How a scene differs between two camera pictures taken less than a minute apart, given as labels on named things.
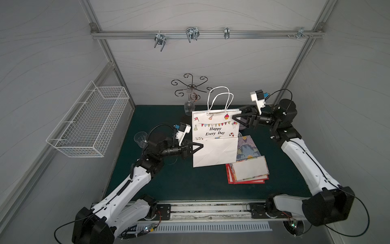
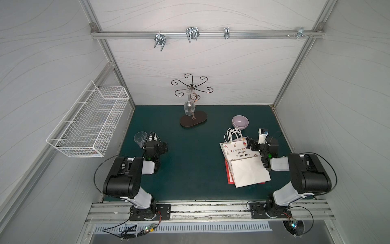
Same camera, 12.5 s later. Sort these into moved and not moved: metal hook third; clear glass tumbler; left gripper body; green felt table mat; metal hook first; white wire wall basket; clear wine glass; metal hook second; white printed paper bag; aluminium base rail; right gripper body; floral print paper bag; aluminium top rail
Moved: right gripper body; white printed paper bag; floral print paper bag; left gripper body
Not moved: aluminium base rail; clear glass tumbler; white wire wall basket; metal hook second; clear wine glass; aluminium top rail; metal hook first; metal hook third; green felt table mat
